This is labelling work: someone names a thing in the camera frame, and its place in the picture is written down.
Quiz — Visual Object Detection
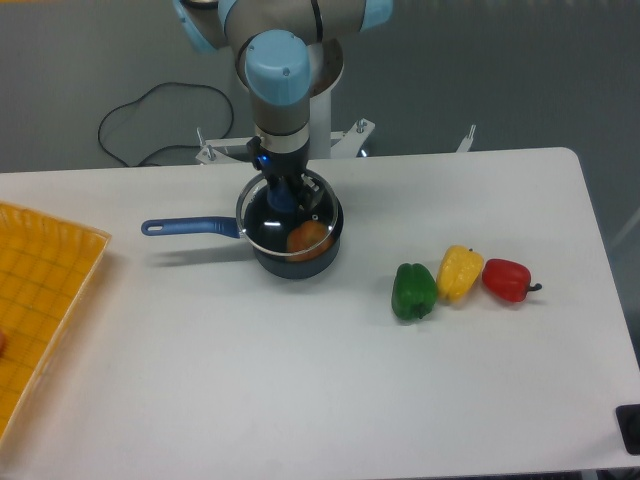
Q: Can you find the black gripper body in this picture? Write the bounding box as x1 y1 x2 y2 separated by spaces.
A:
246 136 310 186

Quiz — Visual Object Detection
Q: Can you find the glass pot lid blue knob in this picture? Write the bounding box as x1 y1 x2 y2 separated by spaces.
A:
236 170 340 258

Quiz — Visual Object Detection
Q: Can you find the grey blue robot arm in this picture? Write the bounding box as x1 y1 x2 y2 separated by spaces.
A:
173 0 394 212

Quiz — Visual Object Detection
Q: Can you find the orange bell pepper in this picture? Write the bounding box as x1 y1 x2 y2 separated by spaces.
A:
286 220 334 262

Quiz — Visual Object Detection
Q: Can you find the dark blue saucepan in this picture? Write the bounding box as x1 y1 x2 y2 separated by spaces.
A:
141 171 344 280

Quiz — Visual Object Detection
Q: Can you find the green bell pepper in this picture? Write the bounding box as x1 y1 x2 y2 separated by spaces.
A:
391 263 438 322

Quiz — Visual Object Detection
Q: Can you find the yellow bell pepper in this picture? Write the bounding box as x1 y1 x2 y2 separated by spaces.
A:
436 245 484 303

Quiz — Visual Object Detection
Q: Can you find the red bell pepper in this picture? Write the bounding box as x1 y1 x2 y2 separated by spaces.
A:
481 259 542 303

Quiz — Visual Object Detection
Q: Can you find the yellow woven basket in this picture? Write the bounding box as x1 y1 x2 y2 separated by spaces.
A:
1 201 111 438

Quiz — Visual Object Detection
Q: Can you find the black table corner socket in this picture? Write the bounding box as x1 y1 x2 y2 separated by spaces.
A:
615 404 640 456

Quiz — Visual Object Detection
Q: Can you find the white base frame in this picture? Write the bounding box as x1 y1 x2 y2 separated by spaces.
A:
194 118 477 166

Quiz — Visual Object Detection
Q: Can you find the black floor cable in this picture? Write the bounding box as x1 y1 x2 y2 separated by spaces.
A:
97 82 235 168

